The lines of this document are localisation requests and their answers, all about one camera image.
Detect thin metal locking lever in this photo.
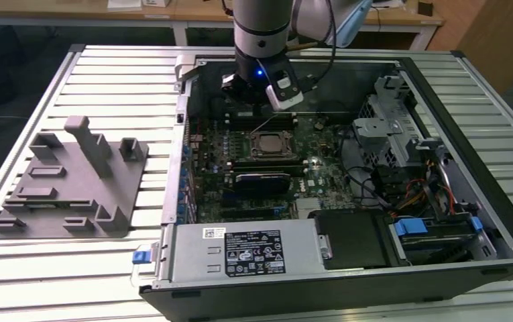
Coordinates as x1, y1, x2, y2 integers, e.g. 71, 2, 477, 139
254, 113, 281, 131

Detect silver CPU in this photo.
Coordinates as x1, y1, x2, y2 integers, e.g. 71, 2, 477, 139
259, 134, 283, 152

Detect CPU socket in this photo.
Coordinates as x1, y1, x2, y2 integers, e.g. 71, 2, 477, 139
247, 129, 297, 160

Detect black RAM slot bank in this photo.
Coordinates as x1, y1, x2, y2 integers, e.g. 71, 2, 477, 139
231, 159, 309, 177
227, 111, 298, 131

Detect wooden desk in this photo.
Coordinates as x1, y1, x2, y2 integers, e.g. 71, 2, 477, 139
72, 0, 446, 51

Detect white paper box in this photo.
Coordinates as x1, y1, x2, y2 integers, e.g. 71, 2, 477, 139
106, 0, 143, 10

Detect metal drive cage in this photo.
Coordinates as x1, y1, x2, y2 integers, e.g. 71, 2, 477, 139
351, 75, 454, 170

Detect black graphics card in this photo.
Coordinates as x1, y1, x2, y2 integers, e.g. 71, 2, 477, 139
231, 172, 293, 199

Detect silver chipset heatsink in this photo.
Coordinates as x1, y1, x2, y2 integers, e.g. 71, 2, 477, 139
294, 197, 323, 215

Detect green motherboard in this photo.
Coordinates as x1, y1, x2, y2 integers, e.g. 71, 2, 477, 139
183, 113, 367, 225

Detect grey parts rack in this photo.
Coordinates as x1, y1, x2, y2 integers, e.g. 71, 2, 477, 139
0, 115, 151, 241

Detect wooden cabinet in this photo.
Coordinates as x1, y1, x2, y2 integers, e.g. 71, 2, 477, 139
427, 0, 513, 97

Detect silver power supply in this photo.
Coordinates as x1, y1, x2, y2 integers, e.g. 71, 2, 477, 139
159, 223, 331, 285

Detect hard disk in blue carrier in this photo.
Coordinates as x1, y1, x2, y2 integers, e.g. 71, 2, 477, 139
387, 216, 498, 266

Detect black PC case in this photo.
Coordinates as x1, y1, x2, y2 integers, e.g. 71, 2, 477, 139
138, 50, 513, 322

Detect grey side camera mount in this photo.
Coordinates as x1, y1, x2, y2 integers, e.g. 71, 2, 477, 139
219, 72, 254, 99

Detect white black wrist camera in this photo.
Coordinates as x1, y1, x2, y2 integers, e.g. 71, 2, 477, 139
264, 66, 306, 111

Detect yellow orange power wires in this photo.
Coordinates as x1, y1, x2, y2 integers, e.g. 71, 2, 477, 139
397, 193, 425, 209

